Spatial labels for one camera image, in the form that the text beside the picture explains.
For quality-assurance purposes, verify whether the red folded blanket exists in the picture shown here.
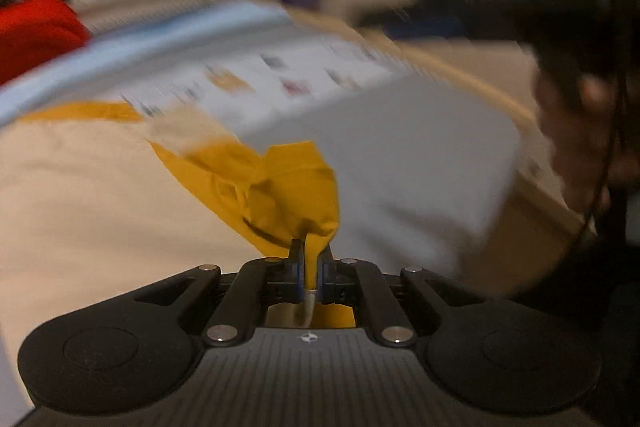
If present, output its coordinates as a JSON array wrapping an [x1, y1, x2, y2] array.
[[0, 0, 93, 85]]

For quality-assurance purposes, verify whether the black cable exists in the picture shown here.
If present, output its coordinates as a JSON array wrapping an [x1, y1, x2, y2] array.
[[575, 0, 632, 249]]

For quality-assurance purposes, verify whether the printed white bed sheet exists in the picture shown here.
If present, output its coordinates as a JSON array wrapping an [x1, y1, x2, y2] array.
[[120, 32, 523, 285]]

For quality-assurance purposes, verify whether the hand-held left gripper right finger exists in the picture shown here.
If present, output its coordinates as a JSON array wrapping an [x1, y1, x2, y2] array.
[[320, 246, 482, 349]]

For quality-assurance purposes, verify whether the light blue mat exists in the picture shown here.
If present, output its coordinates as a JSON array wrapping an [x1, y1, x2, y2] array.
[[0, 2, 296, 128]]

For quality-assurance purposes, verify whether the person's right hand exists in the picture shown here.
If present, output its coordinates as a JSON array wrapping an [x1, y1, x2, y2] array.
[[532, 69, 620, 215]]

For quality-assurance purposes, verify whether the beige and yellow jacket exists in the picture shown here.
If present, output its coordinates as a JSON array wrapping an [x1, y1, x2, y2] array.
[[0, 101, 357, 340]]

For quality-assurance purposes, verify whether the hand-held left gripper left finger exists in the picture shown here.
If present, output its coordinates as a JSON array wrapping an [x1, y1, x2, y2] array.
[[132, 239, 307, 349]]

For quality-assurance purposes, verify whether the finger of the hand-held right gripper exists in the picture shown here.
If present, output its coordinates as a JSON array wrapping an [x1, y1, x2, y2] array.
[[352, 0, 525, 44]]

